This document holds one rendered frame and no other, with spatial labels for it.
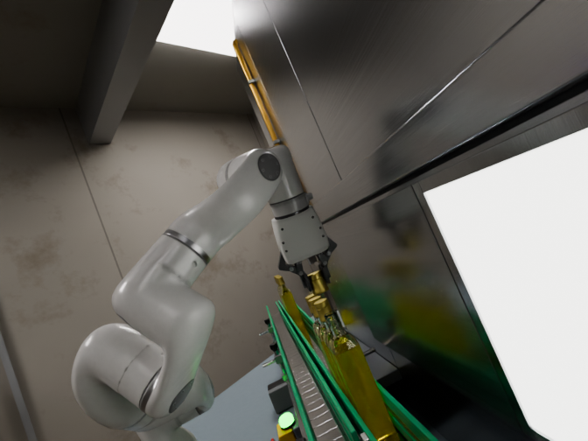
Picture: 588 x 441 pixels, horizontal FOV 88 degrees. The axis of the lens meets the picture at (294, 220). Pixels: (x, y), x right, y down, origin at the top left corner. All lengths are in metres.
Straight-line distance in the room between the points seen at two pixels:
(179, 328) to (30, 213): 3.05
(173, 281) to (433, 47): 0.43
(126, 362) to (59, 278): 2.78
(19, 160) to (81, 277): 1.16
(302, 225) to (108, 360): 0.38
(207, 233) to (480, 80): 0.38
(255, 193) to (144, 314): 0.23
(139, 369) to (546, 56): 0.55
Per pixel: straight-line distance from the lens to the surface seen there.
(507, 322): 0.43
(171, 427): 0.83
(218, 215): 0.47
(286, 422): 1.05
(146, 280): 0.47
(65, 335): 3.25
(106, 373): 0.56
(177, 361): 0.47
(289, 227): 0.61
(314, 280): 0.65
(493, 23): 0.35
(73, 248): 3.36
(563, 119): 0.29
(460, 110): 0.35
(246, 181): 0.48
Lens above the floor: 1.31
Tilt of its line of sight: 4 degrees up
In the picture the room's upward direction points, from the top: 23 degrees counter-clockwise
